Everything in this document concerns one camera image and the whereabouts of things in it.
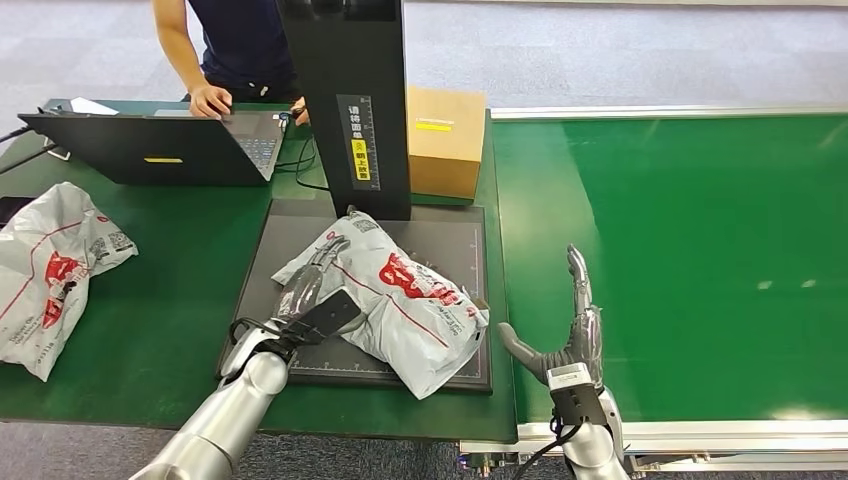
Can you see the aluminium conveyor frame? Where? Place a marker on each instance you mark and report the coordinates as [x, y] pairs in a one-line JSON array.
[[729, 430]]

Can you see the brown cardboard box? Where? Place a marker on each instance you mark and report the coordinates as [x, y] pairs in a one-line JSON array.
[[444, 152]]

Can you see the green conveyor belt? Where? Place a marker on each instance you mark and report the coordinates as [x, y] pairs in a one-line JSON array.
[[696, 232]]

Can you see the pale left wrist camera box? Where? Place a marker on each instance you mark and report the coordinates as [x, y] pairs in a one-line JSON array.
[[324, 318]]

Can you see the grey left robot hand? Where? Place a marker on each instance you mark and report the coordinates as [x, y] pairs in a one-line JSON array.
[[305, 288]]

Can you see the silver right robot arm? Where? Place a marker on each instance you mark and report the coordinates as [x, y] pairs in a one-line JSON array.
[[593, 457]]

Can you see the person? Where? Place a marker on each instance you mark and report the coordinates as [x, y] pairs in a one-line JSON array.
[[245, 40]]

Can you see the grey courier bag red print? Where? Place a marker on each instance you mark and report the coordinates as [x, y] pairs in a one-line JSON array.
[[411, 318], [40, 278]]

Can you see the person's left hand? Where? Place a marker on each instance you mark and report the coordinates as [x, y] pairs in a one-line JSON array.
[[301, 112]]

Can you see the white paper sheet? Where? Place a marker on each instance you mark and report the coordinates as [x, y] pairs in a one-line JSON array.
[[89, 106]]

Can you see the person's right hand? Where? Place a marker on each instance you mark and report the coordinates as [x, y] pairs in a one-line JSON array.
[[210, 100]]

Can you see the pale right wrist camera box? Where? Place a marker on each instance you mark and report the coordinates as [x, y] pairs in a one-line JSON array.
[[573, 397]]

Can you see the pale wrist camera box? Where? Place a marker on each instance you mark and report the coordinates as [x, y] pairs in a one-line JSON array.
[[573, 397], [324, 318]]

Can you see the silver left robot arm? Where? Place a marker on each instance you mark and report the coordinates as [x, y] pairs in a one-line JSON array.
[[232, 411]]

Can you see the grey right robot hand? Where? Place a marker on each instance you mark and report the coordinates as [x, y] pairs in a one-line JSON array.
[[586, 338]]

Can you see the person's right forearm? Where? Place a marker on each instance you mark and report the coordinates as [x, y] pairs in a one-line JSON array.
[[175, 46]]

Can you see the black laptop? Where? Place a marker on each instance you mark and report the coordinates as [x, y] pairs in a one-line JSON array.
[[132, 149]]

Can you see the black inbound scanner machine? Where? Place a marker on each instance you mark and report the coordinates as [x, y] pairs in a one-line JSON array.
[[371, 99]]

